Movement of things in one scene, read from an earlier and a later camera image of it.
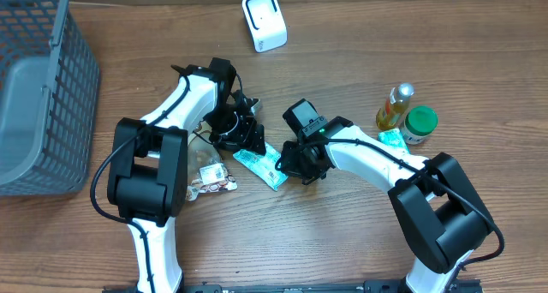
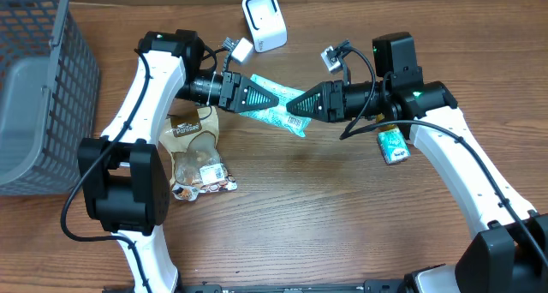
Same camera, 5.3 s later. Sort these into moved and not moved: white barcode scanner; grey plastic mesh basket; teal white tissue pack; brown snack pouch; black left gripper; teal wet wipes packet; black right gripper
Moved: teal wet wipes packet; black left gripper; black right gripper
Not moved: teal white tissue pack; white barcode scanner; grey plastic mesh basket; brown snack pouch
